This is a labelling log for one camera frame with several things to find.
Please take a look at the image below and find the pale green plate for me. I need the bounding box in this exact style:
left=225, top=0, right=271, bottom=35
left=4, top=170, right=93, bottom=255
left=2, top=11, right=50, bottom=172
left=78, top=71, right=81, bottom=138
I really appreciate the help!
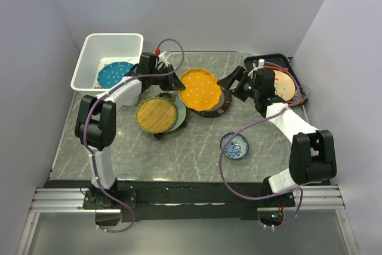
left=161, top=93, right=187, bottom=133

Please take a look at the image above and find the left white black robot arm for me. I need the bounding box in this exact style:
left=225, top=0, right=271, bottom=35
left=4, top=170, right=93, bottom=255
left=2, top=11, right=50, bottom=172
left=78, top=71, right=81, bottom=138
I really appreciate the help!
left=75, top=50, right=185, bottom=208

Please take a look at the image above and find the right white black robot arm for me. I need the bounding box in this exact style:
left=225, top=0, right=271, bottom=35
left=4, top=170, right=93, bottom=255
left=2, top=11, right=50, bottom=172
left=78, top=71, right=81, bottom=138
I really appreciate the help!
left=217, top=66, right=337, bottom=206

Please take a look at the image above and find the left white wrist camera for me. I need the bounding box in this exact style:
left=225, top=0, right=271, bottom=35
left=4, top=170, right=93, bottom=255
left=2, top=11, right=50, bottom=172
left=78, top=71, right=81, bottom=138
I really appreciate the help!
left=155, top=49, right=172, bottom=66

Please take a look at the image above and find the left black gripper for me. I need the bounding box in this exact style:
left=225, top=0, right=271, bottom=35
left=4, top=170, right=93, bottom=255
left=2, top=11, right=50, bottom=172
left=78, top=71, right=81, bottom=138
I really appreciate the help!
left=149, top=64, right=185, bottom=91

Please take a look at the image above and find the black rectangular tray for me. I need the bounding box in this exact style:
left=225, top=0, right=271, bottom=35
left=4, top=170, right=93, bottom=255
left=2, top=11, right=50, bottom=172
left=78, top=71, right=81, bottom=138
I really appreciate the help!
left=244, top=53, right=301, bottom=103

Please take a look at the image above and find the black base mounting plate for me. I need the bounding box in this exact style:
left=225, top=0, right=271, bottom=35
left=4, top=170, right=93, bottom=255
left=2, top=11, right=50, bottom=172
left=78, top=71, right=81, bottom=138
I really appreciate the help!
left=44, top=180, right=295, bottom=227

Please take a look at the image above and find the dark brown patterned plate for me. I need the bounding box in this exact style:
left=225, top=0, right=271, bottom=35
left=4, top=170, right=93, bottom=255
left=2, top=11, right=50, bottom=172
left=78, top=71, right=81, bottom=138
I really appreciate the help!
left=192, top=88, right=232, bottom=118

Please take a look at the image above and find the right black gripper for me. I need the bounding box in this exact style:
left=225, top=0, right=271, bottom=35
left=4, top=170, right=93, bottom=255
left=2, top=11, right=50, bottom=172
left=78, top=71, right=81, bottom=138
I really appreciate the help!
left=217, top=66, right=261, bottom=102

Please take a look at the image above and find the yellow dotted scalloped plate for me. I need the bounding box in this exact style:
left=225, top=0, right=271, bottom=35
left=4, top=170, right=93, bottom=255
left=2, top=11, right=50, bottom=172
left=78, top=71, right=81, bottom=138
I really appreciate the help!
left=178, top=68, right=222, bottom=112

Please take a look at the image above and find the teal dotted scalloped plate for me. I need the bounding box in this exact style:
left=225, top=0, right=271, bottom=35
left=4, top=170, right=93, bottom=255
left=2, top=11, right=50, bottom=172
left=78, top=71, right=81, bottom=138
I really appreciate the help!
left=97, top=62, right=134, bottom=89

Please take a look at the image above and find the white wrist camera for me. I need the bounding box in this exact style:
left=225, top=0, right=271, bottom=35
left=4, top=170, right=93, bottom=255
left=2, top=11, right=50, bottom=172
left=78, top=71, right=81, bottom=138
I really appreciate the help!
left=250, top=59, right=265, bottom=73
left=155, top=49, right=172, bottom=66

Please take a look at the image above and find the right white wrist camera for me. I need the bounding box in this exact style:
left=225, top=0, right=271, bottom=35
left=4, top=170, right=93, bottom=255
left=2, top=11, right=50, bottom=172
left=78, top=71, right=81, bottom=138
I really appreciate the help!
left=250, top=59, right=265, bottom=73

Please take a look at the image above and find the woven bamboo plate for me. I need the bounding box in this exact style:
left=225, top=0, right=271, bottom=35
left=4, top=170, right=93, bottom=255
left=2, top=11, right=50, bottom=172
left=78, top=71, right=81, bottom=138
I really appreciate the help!
left=135, top=97, right=177, bottom=134

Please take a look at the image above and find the clear plastic cup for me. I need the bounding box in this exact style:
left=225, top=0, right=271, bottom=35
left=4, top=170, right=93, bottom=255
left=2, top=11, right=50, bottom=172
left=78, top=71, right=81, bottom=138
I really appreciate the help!
left=294, top=85, right=311, bottom=104

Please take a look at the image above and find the white plastic bin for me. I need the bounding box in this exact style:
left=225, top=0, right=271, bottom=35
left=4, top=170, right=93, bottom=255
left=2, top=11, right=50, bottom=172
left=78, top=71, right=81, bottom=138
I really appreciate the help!
left=70, top=33, right=144, bottom=96

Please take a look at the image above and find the blue white porcelain bowl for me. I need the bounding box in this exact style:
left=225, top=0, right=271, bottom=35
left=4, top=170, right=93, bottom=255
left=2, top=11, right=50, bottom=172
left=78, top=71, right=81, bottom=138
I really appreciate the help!
left=223, top=134, right=249, bottom=160

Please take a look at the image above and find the aluminium rail frame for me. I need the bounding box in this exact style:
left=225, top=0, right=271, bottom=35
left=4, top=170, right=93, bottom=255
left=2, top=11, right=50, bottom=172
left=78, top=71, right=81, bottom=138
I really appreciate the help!
left=17, top=185, right=359, bottom=254

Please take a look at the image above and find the beige leaf pattern plate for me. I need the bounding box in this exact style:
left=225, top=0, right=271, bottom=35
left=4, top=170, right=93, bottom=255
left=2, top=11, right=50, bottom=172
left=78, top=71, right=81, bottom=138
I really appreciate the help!
left=274, top=70, right=296, bottom=101

